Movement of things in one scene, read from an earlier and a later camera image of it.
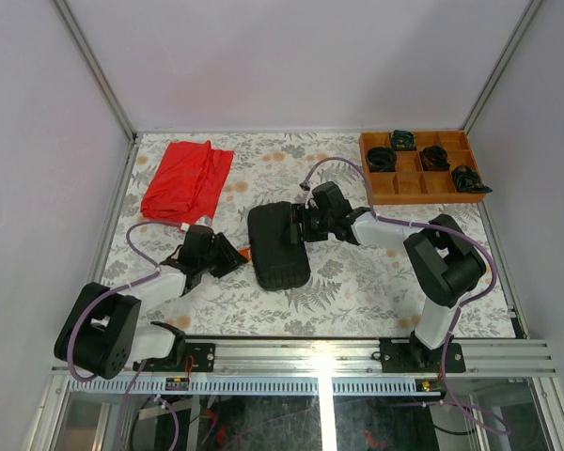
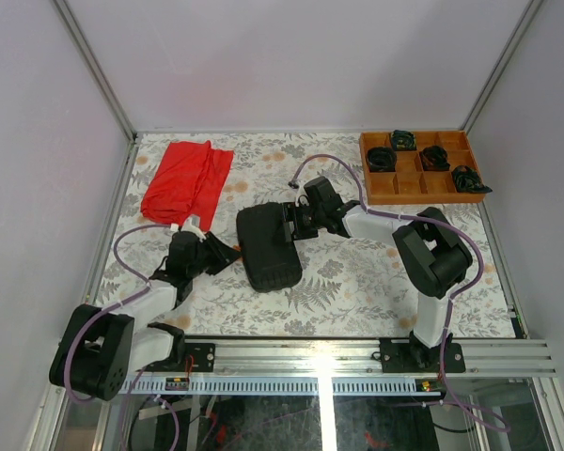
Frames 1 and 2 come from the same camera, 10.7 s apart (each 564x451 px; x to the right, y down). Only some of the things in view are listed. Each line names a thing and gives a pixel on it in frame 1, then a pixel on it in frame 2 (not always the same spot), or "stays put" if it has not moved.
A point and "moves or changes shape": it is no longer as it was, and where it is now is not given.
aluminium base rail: [333, 368] stays put
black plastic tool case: [278, 263] moves or changes shape
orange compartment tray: [411, 184] stays put
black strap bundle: [434, 158] stays put
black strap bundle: [403, 140] stays put
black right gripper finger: [297, 224] → [288, 215]
